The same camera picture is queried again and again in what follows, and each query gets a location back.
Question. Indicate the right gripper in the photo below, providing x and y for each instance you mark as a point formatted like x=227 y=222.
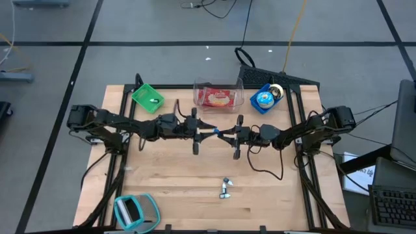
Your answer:
x=260 y=136

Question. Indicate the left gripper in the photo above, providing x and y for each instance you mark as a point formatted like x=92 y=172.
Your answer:
x=175 y=128

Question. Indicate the red popcorn packet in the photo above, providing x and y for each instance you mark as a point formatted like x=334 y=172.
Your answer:
x=199 y=97
x=219 y=97

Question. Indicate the blue plastic basket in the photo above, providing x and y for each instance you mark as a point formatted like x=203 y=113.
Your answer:
x=256 y=105

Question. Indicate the blue frosted toy donut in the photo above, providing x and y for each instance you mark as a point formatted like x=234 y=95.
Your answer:
x=261 y=104

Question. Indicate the small dark white-capped marker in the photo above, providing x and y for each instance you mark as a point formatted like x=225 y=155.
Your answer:
x=225 y=196
x=228 y=181
x=153 y=100
x=224 y=188

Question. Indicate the green plastic basket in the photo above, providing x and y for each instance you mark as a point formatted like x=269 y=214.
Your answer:
x=143 y=94

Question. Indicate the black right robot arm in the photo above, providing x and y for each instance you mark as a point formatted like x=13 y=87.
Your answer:
x=312 y=126

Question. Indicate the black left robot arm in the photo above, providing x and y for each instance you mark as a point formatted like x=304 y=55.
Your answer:
x=107 y=118

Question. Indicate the clear plastic bin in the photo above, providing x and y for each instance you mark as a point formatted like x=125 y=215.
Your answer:
x=240 y=94

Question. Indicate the black perforated metal panel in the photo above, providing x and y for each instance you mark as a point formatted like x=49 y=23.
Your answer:
x=260 y=76

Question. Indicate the black table clamp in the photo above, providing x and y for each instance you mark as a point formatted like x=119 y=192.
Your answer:
x=263 y=228
x=168 y=228

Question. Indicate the black desk beam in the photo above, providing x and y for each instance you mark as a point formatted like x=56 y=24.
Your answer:
x=364 y=160

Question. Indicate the white paper sheet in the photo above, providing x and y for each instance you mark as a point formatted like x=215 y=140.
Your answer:
x=360 y=177

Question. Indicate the dark grey case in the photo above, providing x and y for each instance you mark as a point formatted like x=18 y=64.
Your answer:
x=396 y=172

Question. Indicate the black computer keyboard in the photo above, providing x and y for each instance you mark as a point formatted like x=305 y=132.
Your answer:
x=395 y=206

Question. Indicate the grey metal floor foot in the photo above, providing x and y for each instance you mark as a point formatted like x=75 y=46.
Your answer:
x=39 y=3
x=16 y=76

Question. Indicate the black caster base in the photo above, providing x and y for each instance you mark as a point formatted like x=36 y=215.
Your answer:
x=5 y=110

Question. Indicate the black aluminium table frame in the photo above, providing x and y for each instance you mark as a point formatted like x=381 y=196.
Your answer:
x=182 y=86

